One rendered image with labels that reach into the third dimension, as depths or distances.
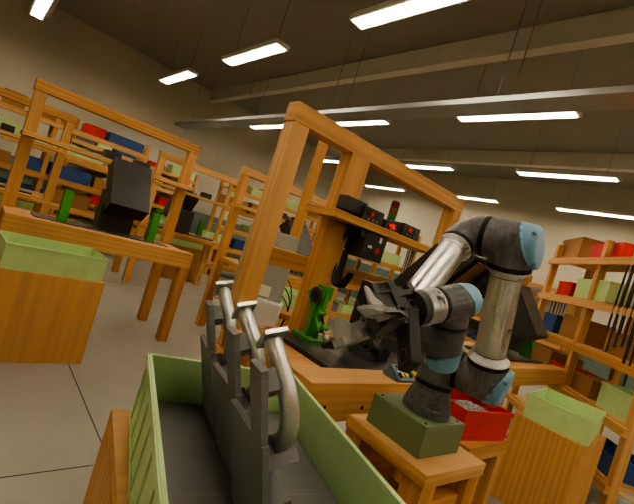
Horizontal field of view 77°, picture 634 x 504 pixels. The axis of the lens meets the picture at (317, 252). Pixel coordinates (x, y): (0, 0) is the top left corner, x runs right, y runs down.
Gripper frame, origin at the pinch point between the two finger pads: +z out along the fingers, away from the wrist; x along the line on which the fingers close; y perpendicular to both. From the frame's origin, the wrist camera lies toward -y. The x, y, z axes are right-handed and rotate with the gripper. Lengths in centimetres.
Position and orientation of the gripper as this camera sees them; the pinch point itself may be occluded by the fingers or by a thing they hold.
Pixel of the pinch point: (338, 333)
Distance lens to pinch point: 70.6
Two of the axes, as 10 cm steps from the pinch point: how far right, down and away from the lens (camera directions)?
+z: -8.7, 0.6, -4.9
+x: 3.7, -5.8, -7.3
